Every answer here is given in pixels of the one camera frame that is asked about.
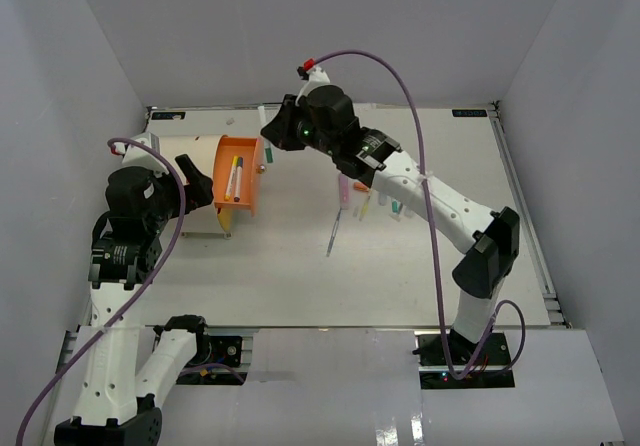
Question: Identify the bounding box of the yellow cap white marker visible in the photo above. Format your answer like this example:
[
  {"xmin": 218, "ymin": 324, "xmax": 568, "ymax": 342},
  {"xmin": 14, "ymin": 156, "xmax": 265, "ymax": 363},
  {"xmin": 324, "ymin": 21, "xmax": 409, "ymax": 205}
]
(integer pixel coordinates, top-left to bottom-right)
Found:
[{"xmin": 224, "ymin": 155, "xmax": 240, "ymax": 201}]

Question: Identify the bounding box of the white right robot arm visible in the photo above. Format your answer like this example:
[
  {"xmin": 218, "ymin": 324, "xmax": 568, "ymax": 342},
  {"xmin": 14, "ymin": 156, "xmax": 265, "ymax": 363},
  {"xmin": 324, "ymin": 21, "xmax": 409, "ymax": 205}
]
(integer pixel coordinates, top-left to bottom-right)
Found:
[{"xmin": 261, "ymin": 85, "xmax": 520, "ymax": 365}]

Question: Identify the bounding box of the dark green cap marker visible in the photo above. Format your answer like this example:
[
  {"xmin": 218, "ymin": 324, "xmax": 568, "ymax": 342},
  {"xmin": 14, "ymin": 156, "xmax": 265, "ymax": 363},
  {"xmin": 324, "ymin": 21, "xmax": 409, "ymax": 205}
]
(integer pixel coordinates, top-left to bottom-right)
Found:
[{"xmin": 257, "ymin": 105, "xmax": 275, "ymax": 164}]

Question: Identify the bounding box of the white round drawer organizer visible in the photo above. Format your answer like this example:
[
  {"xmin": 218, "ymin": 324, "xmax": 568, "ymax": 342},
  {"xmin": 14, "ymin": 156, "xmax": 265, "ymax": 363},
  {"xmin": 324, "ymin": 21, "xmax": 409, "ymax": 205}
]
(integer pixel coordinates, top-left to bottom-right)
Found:
[{"xmin": 159, "ymin": 135, "xmax": 232, "ymax": 239}]

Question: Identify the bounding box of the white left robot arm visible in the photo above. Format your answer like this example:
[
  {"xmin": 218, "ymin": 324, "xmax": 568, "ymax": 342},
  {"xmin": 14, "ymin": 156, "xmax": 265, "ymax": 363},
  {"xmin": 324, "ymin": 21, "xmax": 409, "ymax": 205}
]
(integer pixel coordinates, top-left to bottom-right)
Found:
[{"xmin": 53, "ymin": 154, "xmax": 213, "ymax": 445}]

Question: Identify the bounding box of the yellow bottom drawer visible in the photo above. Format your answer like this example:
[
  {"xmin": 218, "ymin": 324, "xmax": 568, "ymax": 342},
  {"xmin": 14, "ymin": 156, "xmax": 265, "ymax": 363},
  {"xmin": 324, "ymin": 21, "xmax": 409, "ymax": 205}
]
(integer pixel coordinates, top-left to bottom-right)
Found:
[{"xmin": 217, "ymin": 208, "xmax": 234, "ymax": 234}]

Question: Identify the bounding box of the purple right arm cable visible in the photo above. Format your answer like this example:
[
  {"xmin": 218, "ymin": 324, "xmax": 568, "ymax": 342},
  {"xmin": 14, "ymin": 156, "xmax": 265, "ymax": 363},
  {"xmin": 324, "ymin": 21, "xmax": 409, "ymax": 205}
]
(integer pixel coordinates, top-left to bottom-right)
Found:
[{"xmin": 312, "ymin": 50, "xmax": 526, "ymax": 381}]

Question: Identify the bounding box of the orange drawer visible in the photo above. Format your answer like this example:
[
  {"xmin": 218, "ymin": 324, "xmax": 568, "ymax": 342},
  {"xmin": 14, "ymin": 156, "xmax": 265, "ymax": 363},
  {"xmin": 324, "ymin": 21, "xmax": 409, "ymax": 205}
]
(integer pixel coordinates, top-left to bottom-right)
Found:
[{"xmin": 213, "ymin": 136, "xmax": 266, "ymax": 216}]

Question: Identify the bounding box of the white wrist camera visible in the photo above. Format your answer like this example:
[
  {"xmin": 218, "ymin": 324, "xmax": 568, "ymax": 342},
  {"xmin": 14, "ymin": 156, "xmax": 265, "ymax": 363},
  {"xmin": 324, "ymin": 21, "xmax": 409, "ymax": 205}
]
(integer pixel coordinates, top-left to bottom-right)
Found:
[
  {"xmin": 296, "ymin": 58, "xmax": 330, "ymax": 84},
  {"xmin": 110, "ymin": 132, "xmax": 168, "ymax": 175}
]

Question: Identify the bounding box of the thin blue ballpoint pen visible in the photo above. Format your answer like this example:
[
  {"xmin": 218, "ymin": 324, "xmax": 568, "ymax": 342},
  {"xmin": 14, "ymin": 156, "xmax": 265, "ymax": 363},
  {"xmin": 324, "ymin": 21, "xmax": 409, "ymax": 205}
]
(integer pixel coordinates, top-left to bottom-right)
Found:
[{"xmin": 326, "ymin": 208, "xmax": 342, "ymax": 257}]

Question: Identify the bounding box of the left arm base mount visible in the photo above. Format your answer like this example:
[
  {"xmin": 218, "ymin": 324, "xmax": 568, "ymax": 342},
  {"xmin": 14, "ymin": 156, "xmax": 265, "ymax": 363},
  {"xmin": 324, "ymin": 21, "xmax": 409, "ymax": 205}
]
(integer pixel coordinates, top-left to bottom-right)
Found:
[{"xmin": 176, "ymin": 332, "xmax": 247, "ymax": 386}]

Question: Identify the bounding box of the black label sticker right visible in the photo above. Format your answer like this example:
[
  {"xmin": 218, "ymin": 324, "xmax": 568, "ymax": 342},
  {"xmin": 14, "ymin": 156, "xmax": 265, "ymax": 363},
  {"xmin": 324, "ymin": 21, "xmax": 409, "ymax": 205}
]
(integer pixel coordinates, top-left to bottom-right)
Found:
[{"xmin": 452, "ymin": 109, "xmax": 487, "ymax": 118}]

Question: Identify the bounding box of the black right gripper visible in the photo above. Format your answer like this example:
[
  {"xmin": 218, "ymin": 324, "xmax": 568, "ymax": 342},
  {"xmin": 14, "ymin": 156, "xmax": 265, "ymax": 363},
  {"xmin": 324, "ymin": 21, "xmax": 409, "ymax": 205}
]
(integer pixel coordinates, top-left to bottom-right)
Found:
[{"xmin": 263, "ymin": 95, "xmax": 339, "ymax": 158}]

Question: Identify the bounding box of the pink highlighter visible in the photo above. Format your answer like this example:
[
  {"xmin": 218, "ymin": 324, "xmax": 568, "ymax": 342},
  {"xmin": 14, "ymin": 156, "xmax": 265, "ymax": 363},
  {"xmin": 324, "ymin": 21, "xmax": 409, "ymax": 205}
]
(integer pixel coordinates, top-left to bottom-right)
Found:
[{"xmin": 338, "ymin": 173, "xmax": 350, "ymax": 209}]

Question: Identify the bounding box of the black label sticker left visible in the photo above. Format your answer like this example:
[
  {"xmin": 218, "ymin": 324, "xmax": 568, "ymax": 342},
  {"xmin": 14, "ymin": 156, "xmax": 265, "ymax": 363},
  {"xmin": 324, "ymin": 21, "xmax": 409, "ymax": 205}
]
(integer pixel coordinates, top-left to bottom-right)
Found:
[{"xmin": 151, "ymin": 111, "xmax": 186, "ymax": 121}]

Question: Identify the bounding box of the small orange eraser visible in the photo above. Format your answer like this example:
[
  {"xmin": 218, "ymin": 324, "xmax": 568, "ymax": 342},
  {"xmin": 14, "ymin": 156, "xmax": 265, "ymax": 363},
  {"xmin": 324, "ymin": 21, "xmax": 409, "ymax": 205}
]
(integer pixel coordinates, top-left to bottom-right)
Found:
[{"xmin": 353, "ymin": 182, "xmax": 369, "ymax": 191}]

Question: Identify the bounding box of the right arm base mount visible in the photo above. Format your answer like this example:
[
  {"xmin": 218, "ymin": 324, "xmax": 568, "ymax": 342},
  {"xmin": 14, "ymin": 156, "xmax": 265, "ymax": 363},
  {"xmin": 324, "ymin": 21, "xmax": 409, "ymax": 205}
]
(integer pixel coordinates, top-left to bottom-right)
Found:
[{"xmin": 409, "ymin": 331, "xmax": 516, "ymax": 391}]

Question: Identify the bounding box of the blue cap white marker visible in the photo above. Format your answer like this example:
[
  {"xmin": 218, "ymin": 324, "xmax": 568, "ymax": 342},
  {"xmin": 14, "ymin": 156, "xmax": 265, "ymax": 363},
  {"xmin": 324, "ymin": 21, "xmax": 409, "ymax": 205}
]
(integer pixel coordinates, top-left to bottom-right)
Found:
[{"xmin": 233, "ymin": 157, "xmax": 244, "ymax": 203}]

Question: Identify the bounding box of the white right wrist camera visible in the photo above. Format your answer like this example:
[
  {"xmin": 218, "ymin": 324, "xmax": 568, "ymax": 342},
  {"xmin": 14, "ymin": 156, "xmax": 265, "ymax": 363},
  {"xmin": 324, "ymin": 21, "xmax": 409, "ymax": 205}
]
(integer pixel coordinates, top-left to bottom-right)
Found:
[{"xmin": 296, "ymin": 58, "xmax": 330, "ymax": 84}]

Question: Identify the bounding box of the black label sticker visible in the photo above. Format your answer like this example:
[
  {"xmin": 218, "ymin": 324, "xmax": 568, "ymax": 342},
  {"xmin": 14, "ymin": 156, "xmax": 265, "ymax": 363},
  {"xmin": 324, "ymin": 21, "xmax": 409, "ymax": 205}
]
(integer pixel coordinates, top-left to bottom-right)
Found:
[
  {"xmin": 452, "ymin": 109, "xmax": 487, "ymax": 118},
  {"xmin": 151, "ymin": 111, "xmax": 186, "ymax": 121}
]

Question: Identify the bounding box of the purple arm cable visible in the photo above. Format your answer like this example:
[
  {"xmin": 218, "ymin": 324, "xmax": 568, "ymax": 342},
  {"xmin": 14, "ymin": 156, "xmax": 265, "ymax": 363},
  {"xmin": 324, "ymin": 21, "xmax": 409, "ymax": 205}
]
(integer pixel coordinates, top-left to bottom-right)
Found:
[
  {"xmin": 16, "ymin": 138, "xmax": 189, "ymax": 445},
  {"xmin": 312, "ymin": 50, "xmax": 526, "ymax": 381}
]

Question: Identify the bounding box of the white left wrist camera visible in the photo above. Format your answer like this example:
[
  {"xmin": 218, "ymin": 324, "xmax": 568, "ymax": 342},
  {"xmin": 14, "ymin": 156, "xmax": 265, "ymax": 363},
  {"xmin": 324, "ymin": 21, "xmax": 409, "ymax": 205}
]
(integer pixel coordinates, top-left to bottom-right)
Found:
[{"xmin": 110, "ymin": 132, "xmax": 168, "ymax": 175}]

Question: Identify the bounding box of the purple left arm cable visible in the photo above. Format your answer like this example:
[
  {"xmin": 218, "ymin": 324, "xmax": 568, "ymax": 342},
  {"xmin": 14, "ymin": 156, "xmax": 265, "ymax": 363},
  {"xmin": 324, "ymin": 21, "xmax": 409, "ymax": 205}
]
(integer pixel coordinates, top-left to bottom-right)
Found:
[{"xmin": 16, "ymin": 138, "xmax": 189, "ymax": 445}]

